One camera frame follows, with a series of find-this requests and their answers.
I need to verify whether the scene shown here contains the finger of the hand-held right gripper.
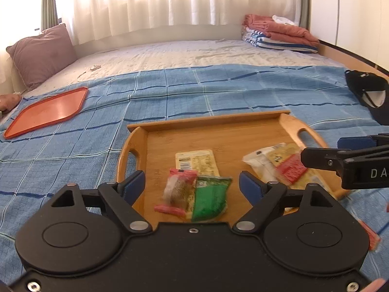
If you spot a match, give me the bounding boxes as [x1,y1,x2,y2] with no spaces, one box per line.
[338,134,389,150]
[301,147,353,174]

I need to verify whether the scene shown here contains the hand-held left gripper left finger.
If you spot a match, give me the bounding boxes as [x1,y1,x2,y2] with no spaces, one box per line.
[50,170,153,235]

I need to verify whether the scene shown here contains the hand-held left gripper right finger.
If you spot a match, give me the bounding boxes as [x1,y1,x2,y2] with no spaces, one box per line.
[232,171,338,235]

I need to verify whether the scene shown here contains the white snack packet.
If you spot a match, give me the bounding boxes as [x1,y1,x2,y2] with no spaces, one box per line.
[242,147,282,186]

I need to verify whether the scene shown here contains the yellow red snack packet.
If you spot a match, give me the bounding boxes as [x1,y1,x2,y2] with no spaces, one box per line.
[267,142,332,195]

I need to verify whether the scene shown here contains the green snack packet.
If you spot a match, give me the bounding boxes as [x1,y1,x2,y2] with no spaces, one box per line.
[191,176,233,222]

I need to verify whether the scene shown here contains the clear red-edged snack packet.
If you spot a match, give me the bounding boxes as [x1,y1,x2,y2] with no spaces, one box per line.
[154,168,199,219]

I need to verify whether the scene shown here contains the wooden tray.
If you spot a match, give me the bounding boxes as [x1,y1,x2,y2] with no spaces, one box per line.
[116,110,350,223]

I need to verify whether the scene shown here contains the golden snack pouch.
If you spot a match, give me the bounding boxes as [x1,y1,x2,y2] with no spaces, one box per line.
[175,150,220,177]

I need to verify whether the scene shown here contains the orange-edged snack packet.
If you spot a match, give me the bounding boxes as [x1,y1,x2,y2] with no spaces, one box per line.
[358,219,381,251]

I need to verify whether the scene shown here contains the black bag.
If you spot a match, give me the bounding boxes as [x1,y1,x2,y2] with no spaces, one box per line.
[345,69,389,125]

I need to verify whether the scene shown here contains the blue checked bedspread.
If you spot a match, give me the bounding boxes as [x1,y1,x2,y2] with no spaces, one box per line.
[0,64,389,286]

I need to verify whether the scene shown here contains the red plastic tray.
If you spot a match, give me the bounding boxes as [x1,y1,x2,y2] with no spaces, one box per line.
[4,87,89,140]

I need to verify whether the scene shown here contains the folded striped towels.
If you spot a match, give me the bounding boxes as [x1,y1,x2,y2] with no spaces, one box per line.
[241,26,318,54]

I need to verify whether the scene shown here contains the folded towels stack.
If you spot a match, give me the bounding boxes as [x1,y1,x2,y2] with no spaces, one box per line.
[244,14,319,47]

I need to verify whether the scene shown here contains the white cloth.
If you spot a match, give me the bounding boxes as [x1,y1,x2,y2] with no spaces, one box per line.
[272,15,300,26]

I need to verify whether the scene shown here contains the white quilted bed sheet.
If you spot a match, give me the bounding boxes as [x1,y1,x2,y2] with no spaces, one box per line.
[21,39,350,98]

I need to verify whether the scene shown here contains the grey curtain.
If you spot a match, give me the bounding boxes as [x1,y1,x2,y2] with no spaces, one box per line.
[41,0,59,32]
[299,0,312,32]

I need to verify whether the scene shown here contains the pink cloth bundle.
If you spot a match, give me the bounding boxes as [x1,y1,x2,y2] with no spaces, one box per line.
[0,94,23,111]

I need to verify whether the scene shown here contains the purple pillow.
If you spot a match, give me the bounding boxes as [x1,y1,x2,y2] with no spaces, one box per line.
[6,23,78,91]

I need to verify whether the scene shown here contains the white sheer curtain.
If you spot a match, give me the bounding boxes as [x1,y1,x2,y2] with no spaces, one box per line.
[55,0,304,46]

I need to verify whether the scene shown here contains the wooden bed frame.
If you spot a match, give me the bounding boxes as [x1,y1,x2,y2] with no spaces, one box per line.
[318,41,389,78]

